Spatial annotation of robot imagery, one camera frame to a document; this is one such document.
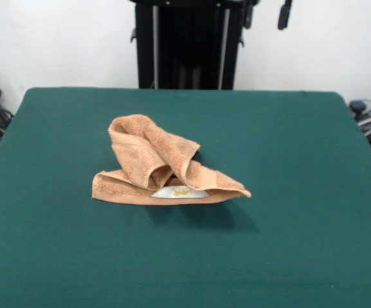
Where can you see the tan terry towel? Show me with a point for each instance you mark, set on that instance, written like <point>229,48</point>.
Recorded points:
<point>134,150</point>

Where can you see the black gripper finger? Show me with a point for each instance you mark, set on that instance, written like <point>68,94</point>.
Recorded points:
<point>249,16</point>
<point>284,17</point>

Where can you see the dark green table cloth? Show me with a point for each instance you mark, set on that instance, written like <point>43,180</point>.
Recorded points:
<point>269,231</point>

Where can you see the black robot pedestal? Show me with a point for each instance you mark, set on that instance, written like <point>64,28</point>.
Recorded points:
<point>188,48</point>

